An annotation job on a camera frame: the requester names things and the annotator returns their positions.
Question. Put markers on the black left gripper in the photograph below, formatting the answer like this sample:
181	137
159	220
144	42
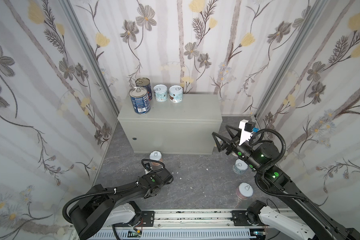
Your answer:
151	171

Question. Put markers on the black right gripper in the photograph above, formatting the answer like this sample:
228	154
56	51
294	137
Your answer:
233	146

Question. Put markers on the orange label can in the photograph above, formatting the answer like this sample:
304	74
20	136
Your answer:
156	156

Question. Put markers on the pale blue label can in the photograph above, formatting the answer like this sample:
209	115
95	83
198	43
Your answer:
176	94

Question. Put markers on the light blue label can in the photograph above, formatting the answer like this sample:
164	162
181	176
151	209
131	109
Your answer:
161	93

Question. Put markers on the blue nutrition label can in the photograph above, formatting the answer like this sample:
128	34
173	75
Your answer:
140	100

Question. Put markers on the dark blue tomato can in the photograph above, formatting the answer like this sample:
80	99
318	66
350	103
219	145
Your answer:
146	83

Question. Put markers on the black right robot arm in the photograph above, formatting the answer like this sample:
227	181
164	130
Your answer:
262	152

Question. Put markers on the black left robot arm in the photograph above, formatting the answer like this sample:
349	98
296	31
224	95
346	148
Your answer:
89	212

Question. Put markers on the teal label can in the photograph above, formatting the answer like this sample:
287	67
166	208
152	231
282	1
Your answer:
240	167

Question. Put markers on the grey metal cabinet box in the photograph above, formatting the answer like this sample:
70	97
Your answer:
174	128

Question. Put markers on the pink label can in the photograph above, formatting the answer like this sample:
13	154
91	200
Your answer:
244	191

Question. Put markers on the white slotted cable duct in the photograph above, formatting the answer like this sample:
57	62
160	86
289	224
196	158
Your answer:
186	234

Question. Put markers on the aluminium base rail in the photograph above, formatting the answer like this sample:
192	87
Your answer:
128	216

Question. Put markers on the aluminium corner frame right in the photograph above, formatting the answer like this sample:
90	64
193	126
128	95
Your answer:
291	54

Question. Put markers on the aluminium corner frame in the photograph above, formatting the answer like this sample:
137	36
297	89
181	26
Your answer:
90	55
291	54

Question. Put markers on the aluminium corner frame left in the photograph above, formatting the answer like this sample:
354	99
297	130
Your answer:
90	55

